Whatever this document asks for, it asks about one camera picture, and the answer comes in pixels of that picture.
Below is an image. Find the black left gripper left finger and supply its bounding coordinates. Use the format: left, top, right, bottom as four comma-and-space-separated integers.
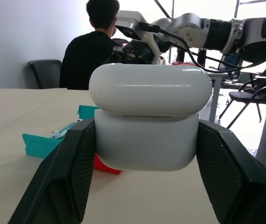
7, 118, 96, 224

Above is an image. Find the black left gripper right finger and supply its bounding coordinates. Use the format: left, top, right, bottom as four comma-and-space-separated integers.
196, 120, 266, 224

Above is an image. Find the white earbuds charging case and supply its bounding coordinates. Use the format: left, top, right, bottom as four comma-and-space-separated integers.
88, 63, 212, 172

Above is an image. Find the teal plastic bin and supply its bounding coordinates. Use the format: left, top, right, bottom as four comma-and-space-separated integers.
22, 105, 100, 160

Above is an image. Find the red plastic block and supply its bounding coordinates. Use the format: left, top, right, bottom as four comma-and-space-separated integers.
93, 152, 123, 175

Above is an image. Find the white earbud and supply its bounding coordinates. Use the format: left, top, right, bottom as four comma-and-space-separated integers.
50, 130, 67, 140

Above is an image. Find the person in black sweater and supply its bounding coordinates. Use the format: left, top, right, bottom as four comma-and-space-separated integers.
59, 0, 124, 91

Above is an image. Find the black folding chair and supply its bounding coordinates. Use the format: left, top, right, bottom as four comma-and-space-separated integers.
218, 61, 266, 129

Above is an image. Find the white background table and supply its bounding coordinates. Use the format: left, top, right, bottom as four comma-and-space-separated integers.
205, 70, 230, 123

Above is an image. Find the grey office chair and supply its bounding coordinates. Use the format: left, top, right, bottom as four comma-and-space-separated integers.
27, 59, 63, 90

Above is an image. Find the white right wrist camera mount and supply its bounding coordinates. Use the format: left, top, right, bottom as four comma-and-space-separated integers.
115, 10, 171, 65

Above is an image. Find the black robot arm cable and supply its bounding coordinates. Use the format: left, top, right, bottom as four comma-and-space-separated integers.
138, 21, 266, 73

